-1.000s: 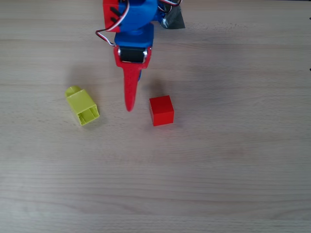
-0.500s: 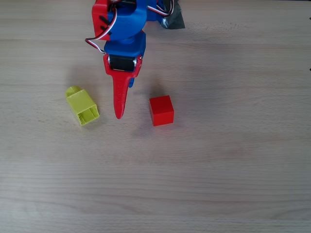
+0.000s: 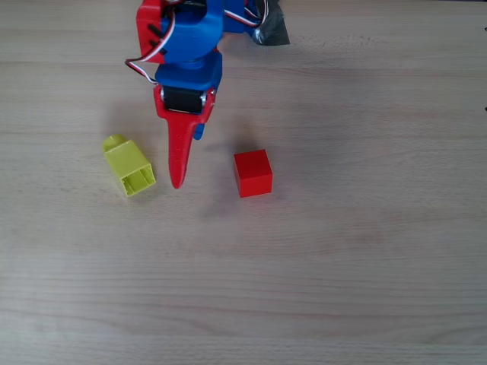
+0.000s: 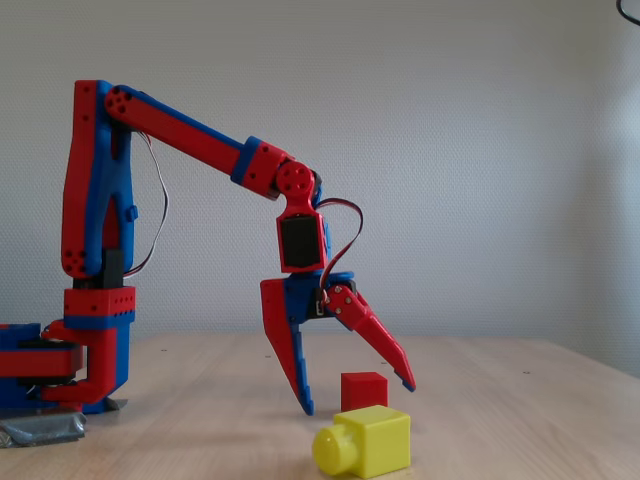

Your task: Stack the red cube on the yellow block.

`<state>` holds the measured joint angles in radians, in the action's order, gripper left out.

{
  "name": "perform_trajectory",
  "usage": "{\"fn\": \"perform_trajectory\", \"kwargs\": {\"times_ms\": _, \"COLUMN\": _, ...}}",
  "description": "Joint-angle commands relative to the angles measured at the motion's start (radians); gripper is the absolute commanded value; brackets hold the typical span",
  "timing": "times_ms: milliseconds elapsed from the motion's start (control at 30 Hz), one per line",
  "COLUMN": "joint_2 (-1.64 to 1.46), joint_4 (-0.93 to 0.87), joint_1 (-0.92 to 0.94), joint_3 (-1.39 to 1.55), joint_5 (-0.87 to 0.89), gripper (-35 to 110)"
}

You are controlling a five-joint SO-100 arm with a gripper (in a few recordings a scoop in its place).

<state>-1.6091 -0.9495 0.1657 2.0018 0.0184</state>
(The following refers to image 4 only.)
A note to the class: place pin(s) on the blue gripper, black motor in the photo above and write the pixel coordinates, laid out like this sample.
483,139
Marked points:
301,299

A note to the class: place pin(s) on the red cube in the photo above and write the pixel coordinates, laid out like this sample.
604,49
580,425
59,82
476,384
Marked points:
364,392

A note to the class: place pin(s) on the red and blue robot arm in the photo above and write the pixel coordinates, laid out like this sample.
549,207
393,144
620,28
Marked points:
190,135

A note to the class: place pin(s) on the blue and red robot base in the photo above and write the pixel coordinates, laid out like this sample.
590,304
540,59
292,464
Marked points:
20,360

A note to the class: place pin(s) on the yellow toy block with knob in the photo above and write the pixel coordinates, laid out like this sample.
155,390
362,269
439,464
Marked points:
380,440

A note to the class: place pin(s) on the grey duct tape piece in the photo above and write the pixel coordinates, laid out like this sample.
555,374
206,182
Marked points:
40,427
119,403

